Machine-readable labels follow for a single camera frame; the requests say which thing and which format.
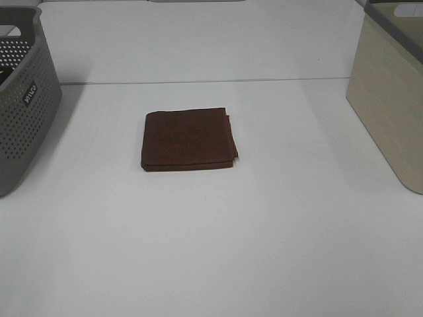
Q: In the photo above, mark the folded brown towel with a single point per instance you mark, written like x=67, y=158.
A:
x=198, y=139

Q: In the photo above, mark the beige plastic basket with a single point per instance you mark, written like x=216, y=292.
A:
x=385, y=85

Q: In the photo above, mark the grey perforated plastic basket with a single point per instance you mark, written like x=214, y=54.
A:
x=30, y=93

